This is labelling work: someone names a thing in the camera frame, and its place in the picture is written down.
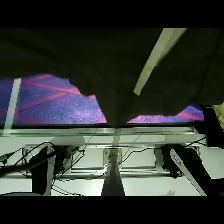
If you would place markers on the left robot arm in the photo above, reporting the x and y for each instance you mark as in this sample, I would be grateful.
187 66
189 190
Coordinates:
41 170

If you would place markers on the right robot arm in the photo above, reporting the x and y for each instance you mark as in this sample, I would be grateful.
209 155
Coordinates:
195 166

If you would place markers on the dark green garment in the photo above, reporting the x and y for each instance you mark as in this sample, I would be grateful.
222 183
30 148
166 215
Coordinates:
100 60

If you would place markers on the silver frame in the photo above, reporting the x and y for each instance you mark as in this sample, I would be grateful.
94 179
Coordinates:
113 156

